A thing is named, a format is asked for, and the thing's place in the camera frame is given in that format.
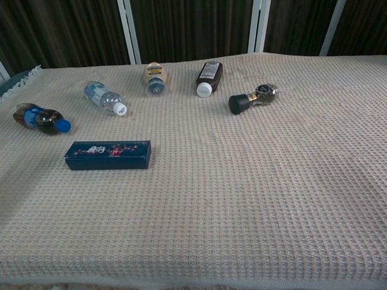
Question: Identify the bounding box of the beige waffle-weave cloth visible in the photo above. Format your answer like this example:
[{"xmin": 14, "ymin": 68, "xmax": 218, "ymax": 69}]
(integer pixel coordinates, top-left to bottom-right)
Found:
[{"xmin": 0, "ymin": 53, "xmax": 387, "ymax": 288}]

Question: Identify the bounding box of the cola bottle with blue cap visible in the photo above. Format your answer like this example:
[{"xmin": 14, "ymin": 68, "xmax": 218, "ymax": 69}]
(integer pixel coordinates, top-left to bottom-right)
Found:
[{"xmin": 13, "ymin": 103, "xmax": 72, "ymax": 136}]

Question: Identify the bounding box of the teal padded table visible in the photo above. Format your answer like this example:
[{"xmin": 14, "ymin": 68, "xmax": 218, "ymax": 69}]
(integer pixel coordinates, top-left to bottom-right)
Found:
[{"xmin": 0, "ymin": 69, "xmax": 33, "ymax": 98}]

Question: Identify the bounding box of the brown sauce bottle white cap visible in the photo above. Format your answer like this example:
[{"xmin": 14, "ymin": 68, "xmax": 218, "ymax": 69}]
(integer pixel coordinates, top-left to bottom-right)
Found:
[{"xmin": 195, "ymin": 61, "xmax": 224, "ymax": 98}]

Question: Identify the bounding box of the pepper grinder with black cap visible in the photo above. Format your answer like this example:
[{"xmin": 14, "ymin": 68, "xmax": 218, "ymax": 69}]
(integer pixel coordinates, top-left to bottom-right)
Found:
[{"xmin": 228, "ymin": 83, "xmax": 279, "ymax": 115}]

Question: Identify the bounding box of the dark blue rectangular box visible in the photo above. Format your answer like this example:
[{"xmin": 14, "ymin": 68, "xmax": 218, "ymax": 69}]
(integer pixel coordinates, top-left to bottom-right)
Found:
[{"xmin": 63, "ymin": 140, "xmax": 152, "ymax": 171}]

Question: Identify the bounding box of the clear water bottle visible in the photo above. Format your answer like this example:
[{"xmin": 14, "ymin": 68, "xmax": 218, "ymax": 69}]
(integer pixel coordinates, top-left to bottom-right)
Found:
[{"xmin": 83, "ymin": 80, "xmax": 128, "ymax": 117}]

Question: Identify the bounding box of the dark folding screen panel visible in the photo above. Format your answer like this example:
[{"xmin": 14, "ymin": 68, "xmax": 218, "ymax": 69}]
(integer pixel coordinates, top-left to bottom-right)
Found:
[
  {"xmin": 123, "ymin": 0, "xmax": 261, "ymax": 65},
  {"xmin": 255, "ymin": 0, "xmax": 347, "ymax": 57},
  {"xmin": 328, "ymin": 0, "xmax": 387, "ymax": 57},
  {"xmin": 0, "ymin": 0, "xmax": 141, "ymax": 76}
]

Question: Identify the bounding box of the mayonnaise squeeze bottle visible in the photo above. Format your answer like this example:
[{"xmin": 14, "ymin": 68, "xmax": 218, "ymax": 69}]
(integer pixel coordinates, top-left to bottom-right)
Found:
[{"xmin": 143, "ymin": 62, "xmax": 167, "ymax": 98}]

